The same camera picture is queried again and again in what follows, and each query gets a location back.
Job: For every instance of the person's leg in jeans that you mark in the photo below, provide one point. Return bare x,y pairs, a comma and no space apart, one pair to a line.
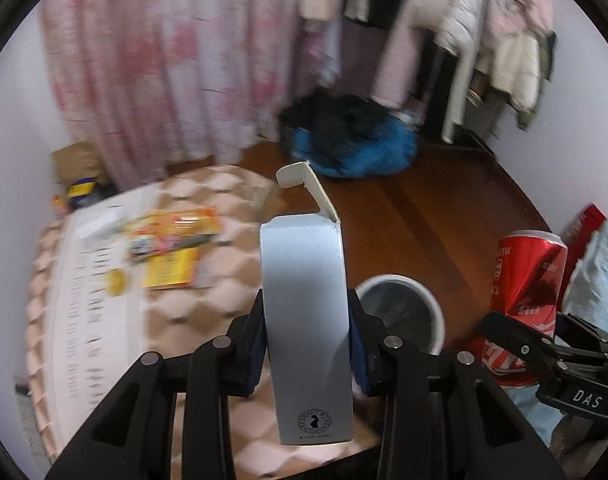
536,417

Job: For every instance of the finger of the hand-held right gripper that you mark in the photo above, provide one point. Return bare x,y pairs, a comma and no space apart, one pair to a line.
584,330
519,342

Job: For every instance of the pink checkered tablecloth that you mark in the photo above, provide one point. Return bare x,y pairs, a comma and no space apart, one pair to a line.
219,285

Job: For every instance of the small yellow round item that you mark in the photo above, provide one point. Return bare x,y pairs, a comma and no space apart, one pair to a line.
116,282

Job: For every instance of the white waste bin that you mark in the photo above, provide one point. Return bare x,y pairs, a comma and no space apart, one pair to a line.
424,305

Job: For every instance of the grey carton box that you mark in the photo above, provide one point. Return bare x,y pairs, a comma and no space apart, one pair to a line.
306,310

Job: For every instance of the cream hanging jacket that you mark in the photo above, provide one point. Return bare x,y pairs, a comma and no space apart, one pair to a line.
519,67

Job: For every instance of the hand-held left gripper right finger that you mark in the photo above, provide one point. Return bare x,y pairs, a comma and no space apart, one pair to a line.
360,360

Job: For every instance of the pile of dark clothes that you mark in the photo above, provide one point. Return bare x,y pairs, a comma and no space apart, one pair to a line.
334,112

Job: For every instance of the yellow snack packet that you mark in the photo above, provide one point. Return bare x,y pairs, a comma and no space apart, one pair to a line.
176,227

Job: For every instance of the blue and yellow packet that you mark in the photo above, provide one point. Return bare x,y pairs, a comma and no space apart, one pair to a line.
84,189

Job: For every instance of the brown cardboard box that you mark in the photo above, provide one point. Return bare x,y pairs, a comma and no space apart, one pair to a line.
74,160

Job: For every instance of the pink hanging garment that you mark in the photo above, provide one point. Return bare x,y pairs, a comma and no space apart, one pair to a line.
526,0

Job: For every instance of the pink hanging coat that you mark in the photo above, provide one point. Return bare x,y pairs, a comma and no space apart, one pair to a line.
401,50

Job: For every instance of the pink floral curtain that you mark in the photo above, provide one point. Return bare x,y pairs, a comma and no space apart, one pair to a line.
169,60

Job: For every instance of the white puffer jacket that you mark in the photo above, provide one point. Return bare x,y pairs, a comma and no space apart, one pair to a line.
459,25

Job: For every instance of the red bag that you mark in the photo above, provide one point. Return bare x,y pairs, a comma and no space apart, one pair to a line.
586,230

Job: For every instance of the white printed paper sheet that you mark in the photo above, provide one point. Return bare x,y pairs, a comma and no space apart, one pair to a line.
91,310

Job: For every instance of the flat yellow packet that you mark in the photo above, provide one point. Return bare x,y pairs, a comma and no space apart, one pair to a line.
171,267

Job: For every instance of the crushed red soda can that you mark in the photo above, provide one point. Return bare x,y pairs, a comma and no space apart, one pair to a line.
526,280

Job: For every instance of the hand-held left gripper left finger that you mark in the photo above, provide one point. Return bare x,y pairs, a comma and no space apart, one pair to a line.
255,355

